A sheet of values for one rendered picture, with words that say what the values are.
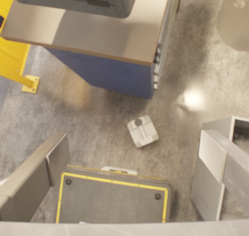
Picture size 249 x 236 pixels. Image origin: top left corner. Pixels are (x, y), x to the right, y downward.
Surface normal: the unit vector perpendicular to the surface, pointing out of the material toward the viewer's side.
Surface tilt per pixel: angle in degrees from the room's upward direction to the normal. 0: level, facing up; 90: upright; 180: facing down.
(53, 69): 0
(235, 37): 0
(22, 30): 0
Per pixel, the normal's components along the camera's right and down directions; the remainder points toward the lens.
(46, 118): -0.16, -0.13
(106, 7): -0.29, 0.95
